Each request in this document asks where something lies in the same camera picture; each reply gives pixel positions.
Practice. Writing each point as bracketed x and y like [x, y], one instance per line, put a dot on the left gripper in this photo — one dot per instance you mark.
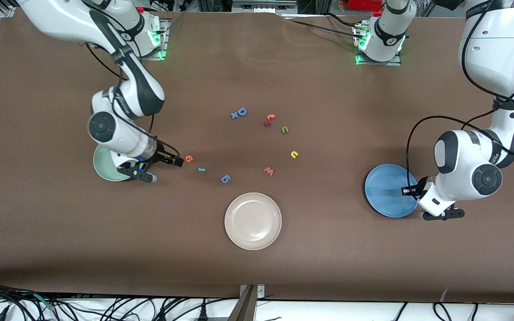
[419, 187]

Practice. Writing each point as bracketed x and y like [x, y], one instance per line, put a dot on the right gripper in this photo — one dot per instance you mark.
[163, 154]

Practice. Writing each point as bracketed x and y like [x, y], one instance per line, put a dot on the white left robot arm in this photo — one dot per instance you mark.
[462, 160]

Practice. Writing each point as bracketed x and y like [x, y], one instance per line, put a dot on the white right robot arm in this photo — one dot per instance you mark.
[60, 18]

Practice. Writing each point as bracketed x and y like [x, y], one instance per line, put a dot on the blue plate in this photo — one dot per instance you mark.
[384, 191]

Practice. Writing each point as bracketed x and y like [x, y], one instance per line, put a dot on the blue foam letter g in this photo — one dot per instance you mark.
[222, 178]

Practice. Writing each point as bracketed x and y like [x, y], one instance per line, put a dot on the pale green plate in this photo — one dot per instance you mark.
[103, 171]

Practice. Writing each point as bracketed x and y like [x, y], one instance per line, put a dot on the blue foam letter D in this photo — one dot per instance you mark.
[244, 113]

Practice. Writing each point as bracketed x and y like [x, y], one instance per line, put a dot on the red foam letter w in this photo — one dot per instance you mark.
[269, 171]

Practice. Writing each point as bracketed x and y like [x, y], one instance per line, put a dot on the dark red foam letter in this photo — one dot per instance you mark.
[267, 124]

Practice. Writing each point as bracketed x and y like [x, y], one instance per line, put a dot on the beige plate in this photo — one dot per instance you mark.
[253, 221]

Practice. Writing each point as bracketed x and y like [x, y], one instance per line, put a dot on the brown table cover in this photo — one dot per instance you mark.
[257, 267]

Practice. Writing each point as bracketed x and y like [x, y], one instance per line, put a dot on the silver metal box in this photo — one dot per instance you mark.
[263, 6]

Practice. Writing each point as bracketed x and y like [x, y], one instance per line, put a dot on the red box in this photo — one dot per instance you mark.
[364, 4]

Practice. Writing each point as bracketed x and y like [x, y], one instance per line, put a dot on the aluminium profile post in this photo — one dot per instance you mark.
[246, 307]

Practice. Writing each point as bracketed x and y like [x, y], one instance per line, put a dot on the aluminium frame corner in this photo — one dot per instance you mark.
[6, 8]

